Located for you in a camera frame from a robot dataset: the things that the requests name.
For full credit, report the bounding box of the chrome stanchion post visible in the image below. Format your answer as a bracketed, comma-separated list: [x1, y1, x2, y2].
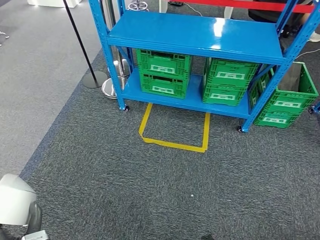
[101, 0, 132, 100]

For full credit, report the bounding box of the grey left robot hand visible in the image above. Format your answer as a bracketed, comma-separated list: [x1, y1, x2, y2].
[0, 201, 43, 240]

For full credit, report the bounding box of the person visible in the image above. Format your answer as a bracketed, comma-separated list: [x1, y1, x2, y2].
[297, 11, 320, 43]

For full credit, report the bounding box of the black round stool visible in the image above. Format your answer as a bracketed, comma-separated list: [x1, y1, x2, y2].
[127, 0, 149, 12]

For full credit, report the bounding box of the blue metal shelf rack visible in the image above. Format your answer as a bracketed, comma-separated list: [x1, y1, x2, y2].
[309, 100, 320, 115]
[88, 0, 320, 133]

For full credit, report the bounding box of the black stanchion post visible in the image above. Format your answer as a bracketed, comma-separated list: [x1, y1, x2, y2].
[62, 0, 109, 90]

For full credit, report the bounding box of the grey sheet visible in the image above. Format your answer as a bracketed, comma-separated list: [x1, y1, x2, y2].
[277, 62, 303, 93]

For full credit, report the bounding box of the red barrier tape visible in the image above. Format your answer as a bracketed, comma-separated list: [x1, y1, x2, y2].
[186, 0, 315, 14]

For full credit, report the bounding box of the white curved plastic part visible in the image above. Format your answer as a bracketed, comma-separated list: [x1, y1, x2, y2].
[0, 173, 38, 227]

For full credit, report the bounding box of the white floor cable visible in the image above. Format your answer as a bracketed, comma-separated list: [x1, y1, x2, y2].
[183, 2, 203, 17]
[294, 47, 320, 61]

